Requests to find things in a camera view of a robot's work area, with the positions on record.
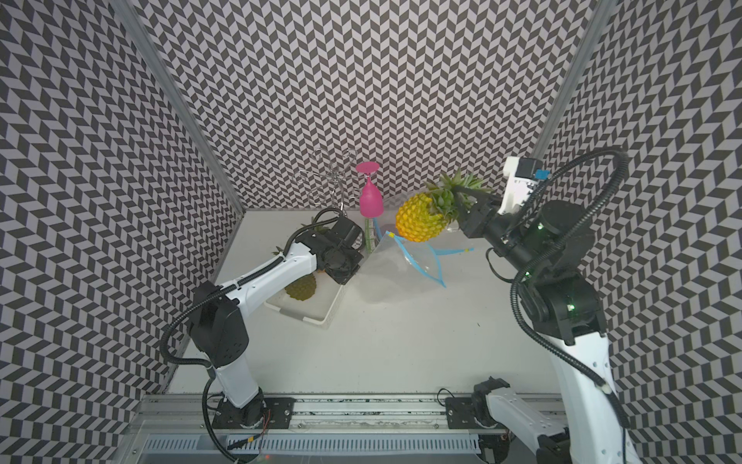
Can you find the chrome wire cup stand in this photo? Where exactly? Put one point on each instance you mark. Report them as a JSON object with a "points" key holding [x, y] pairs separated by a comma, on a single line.
{"points": [[333, 168]]}

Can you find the white perforated plastic basket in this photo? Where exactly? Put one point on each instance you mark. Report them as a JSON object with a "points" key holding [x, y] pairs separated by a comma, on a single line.
{"points": [[318, 310]]}

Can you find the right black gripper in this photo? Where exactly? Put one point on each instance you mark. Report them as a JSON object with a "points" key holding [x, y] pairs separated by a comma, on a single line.
{"points": [[475, 218]]}

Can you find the pink plastic wine glass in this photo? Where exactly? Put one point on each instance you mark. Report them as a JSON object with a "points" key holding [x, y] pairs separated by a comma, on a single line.
{"points": [[371, 203]]}

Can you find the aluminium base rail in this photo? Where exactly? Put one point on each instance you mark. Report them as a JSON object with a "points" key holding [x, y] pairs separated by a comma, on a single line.
{"points": [[346, 413]]}

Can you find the toy pineapple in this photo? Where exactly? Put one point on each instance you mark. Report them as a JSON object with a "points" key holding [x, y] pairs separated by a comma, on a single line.
{"points": [[302, 289], [426, 215]]}

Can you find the zip-top bag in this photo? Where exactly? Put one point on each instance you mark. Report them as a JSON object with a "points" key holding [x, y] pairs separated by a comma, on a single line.
{"points": [[400, 269]]}

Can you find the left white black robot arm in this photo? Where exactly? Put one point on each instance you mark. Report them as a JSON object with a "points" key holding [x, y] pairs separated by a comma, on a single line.
{"points": [[213, 332]]}

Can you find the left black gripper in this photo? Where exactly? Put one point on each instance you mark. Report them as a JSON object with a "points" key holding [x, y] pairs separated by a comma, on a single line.
{"points": [[344, 277]]}

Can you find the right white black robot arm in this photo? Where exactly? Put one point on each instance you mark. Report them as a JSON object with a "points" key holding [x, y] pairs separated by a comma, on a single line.
{"points": [[556, 307]]}

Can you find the green small boxes strip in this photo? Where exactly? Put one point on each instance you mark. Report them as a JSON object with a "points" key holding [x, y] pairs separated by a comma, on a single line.
{"points": [[369, 236]]}

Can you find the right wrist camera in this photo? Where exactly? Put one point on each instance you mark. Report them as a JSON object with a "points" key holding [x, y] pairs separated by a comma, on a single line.
{"points": [[523, 175]]}

